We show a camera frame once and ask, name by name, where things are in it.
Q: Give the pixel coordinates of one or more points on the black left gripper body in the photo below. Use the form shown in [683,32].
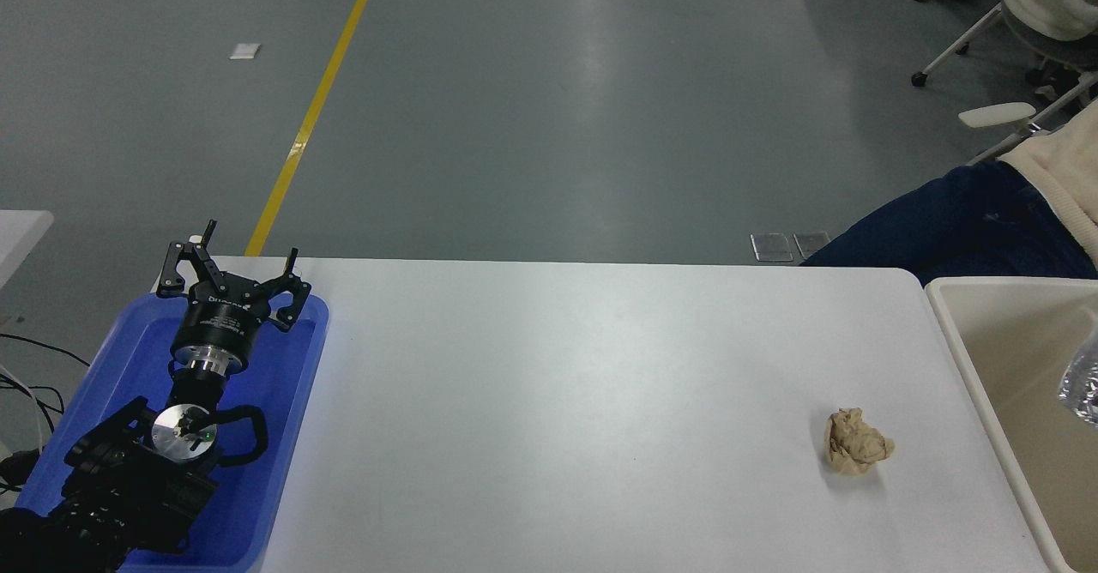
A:
[219,324]

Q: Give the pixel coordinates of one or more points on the foil plate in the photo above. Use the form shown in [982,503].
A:
[1082,384]

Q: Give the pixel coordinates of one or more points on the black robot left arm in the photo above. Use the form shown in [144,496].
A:
[129,487]

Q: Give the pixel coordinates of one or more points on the metal floor plate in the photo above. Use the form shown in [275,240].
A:
[809,244]
[771,247]

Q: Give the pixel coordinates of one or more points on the blue plastic tray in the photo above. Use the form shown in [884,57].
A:
[279,401]

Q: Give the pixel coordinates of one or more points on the small white table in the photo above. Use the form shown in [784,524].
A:
[19,238]

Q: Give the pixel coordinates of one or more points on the crumpled tan paper ball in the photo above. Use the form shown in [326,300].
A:
[858,444]

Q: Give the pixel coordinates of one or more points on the person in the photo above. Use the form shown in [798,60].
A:
[944,221]

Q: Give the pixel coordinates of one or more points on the large pale bin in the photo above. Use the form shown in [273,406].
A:
[1012,358]

